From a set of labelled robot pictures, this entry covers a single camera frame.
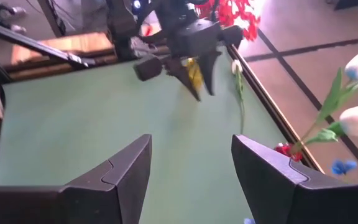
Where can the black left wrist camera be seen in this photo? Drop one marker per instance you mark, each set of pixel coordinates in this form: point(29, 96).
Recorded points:
point(148, 68)

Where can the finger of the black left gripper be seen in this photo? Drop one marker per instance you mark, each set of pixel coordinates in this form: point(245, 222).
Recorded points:
point(211, 68)
point(182, 73)

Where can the blue artificial flower bunch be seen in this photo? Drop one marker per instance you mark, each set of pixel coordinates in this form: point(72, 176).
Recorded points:
point(340, 167)

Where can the red artificial flower bunch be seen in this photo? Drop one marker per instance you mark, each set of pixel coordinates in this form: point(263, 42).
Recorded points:
point(249, 28)
point(205, 7)
point(225, 14)

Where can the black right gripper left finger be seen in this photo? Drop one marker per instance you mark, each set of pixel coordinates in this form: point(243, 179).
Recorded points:
point(117, 186)

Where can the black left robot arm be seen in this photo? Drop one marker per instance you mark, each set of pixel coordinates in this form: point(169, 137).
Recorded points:
point(120, 25)

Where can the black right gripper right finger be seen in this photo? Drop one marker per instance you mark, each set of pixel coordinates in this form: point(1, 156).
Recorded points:
point(269, 186)

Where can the yellow glass vase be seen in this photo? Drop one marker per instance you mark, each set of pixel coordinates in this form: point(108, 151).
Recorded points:
point(195, 74)

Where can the person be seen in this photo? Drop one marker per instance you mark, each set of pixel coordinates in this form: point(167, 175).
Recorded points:
point(17, 12)

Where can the green table mat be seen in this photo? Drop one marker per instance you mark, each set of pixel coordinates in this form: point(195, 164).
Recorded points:
point(104, 118)

